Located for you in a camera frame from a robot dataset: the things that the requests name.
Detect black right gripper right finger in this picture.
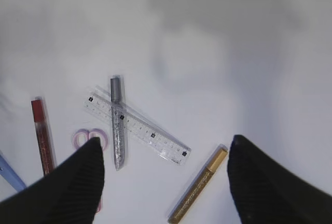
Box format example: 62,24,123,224
227,135,331,223

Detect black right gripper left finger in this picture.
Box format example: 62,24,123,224
1,137,105,223

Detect pink scissors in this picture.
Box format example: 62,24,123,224
71,128,109,214

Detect red glitter pen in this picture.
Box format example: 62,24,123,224
31,96,57,176

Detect gold glitter pen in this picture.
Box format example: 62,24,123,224
168,144,228,223

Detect clear plastic ruler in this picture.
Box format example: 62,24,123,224
84,88,191,165

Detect silver glitter pen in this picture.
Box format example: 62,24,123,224
110,75,128,171

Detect blue scissors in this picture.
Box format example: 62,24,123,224
1,155,26,192

